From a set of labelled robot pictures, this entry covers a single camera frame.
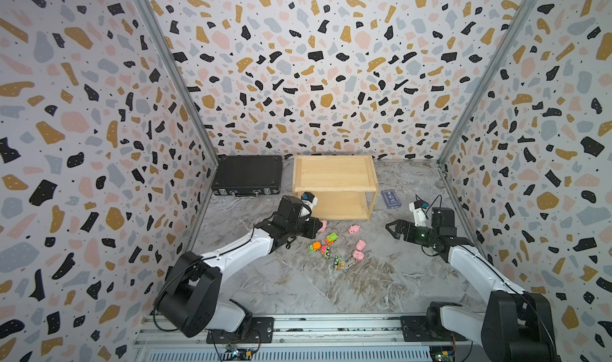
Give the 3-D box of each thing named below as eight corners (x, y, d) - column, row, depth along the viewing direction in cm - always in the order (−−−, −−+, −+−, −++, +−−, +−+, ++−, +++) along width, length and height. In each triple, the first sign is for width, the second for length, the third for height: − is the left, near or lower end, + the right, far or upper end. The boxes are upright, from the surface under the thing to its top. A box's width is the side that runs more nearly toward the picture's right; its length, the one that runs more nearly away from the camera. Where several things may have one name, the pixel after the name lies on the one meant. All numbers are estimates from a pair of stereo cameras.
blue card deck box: (388, 209, 106) (389, 206, 105) (380, 193, 112) (381, 190, 111) (401, 206, 107) (402, 203, 106) (392, 190, 113) (394, 188, 112)
